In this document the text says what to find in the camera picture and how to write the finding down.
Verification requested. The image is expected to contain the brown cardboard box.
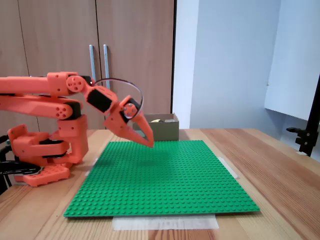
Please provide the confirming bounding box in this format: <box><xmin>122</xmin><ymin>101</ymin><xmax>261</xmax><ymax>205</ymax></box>
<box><xmin>132</xmin><ymin>112</ymin><xmax>180</xmax><ymax>142</ymax></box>

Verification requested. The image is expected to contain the masking tape strip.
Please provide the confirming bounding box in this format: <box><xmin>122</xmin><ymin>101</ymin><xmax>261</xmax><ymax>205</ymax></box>
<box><xmin>217</xmin><ymin>156</ymin><xmax>240</xmax><ymax>180</ymax></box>
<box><xmin>84</xmin><ymin>157</ymin><xmax>99</xmax><ymax>177</ymax></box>
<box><xmin>111</xmin><ymin>215</ymin><xmax>220</xmax><ymax>231</ymax></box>

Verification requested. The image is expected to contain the wooden cabinet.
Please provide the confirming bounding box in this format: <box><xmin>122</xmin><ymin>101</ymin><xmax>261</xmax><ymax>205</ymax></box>
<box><xmin>0</xmin><ymin>0</ymin><xmax>177</xmax><ymax>131</ymax></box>

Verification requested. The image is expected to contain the green studded baseplate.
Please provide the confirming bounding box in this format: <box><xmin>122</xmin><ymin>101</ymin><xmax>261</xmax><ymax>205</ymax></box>
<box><xmin>63</xmin><ymin>139</ymin><xmax>261</xmax><ymax>219</ymax></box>

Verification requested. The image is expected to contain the gripper motor cable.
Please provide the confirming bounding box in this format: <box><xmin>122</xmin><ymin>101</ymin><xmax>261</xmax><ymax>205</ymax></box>
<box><xmin>92</xmin><ymin>78</ymin><xmax>145</xmax><ymax>118</ymax></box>

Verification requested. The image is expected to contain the metal cabinet handle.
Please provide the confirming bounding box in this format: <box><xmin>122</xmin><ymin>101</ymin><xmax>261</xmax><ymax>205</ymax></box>
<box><xmin>102</xmin><ymin>44</ymin><xmax>112</xmax><ymax>96</ymax></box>
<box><xmin>88</xmin><ymin>44</ymin><xmax>97</xmax><ymax>87</ymax></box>

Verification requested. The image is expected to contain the black cable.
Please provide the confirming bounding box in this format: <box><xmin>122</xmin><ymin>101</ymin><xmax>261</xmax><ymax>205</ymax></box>
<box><xmin>0</xmin><ymin>160</ymin><xmax>42</xmax><ymax>176</ymax></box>
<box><xmin>0</xmin><ymin>134</ymin><xmax>13</xmax><ymax>196</ymax></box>

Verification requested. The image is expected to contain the black camera stand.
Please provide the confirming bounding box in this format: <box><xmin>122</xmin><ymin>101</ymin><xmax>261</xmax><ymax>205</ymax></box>
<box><xmin>286</xmin><ymin>72</ymin><xmax>320</xmax><ymax>158</ymax></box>

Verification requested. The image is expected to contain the white wall panel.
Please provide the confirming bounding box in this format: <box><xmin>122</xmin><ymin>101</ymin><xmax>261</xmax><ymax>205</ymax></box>
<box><xmin>263</xmin><ymin>0</ymin><xmax>320</xmax><ymax>122</ymax></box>

